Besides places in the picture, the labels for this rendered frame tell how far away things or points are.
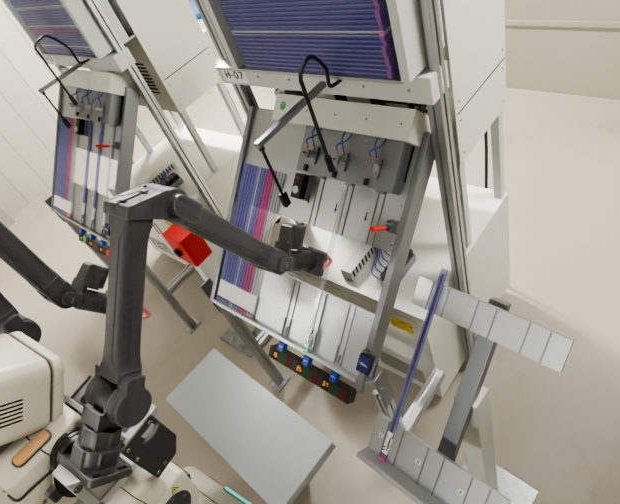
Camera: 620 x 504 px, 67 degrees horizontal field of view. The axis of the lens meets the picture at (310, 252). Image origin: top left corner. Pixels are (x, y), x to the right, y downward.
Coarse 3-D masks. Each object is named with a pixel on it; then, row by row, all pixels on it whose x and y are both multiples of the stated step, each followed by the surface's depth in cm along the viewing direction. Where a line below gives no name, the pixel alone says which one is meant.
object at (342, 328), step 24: (264, 288) 159; (288, 288) 152; (312, 288) 146; (264, 312) 159; (288, 312) 152; (336, 312) 140; (360, 312) 135; (288, 336) 152; (312, 336) 146; (336, 336) 140; (360, 336) 135; (336, 360) 140
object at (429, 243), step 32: (480, 192) 184; (480, 224) 173; (384, 256) 177; (416, 256) 172; (448, 256) 167; (480, 256) 176; (352, 288) 171; (480, 288) 187; (416, 320) 156; (448, 320) 170; (384, 352) 194; (448, 352) 180; (448, 384) 192
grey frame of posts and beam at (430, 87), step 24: (432, 0) 98; (432, 24) 100; (216, 48) 151; (432, 48) 103; (432, 72) 107; (240, 96) 162; (360, 96) 122; (384, 96) 117; (408, 96) 113; (432, 96) 108; (432, 120) 117; (456, 168) 129; (456, 192) 134; (456, 216) 138; (456, 240) 145; (456, 264) 156; (456, 288) 164; (240, 336) 198; (264, 360) 211; (384, 408) 142
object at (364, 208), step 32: (256, 128) 162; (288, 128) 153; (256, 160) 162; (288, 160) 153; (288, 192) 153; (320, 192) 145; (352, 192) 137; (320, 224) 144; (352, 224) 137; (384, 224) 130
